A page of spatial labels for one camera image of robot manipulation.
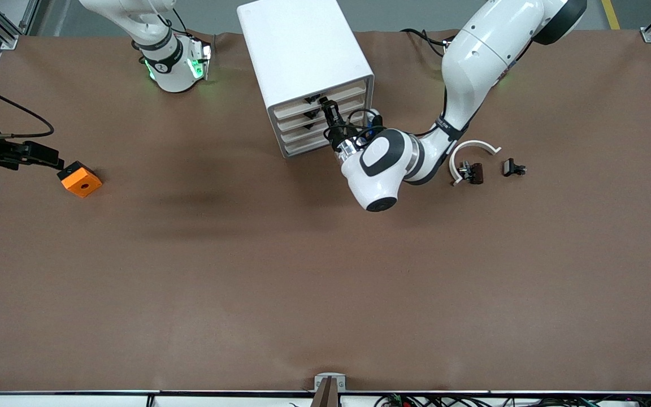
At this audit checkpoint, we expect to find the grey metal bracket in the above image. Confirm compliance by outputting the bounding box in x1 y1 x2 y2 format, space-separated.
314 373 346 392

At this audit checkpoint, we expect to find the black right arm base cable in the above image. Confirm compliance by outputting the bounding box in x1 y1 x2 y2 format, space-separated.
156 5 189 36

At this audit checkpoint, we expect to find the orange and black box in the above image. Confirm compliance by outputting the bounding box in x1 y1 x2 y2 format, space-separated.
57 161 103 198

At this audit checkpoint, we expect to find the white curved plastic part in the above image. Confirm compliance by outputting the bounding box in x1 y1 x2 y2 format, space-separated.
449 140 502 187

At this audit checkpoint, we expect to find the brown block with metal clip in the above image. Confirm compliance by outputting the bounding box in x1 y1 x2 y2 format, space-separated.
458 161 485 185

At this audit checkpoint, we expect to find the black arm base cable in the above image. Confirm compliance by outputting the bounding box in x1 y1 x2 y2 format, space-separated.
156 5 189 36
401 27 454 57

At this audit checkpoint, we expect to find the black left arm base cable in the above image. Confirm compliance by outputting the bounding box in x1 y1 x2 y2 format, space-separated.
401 27 454 57

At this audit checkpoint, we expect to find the white drawer cabinet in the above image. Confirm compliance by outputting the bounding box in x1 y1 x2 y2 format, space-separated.
237 0 375 159

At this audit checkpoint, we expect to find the brown table cover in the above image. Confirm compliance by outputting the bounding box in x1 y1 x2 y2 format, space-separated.
0 29 651 393

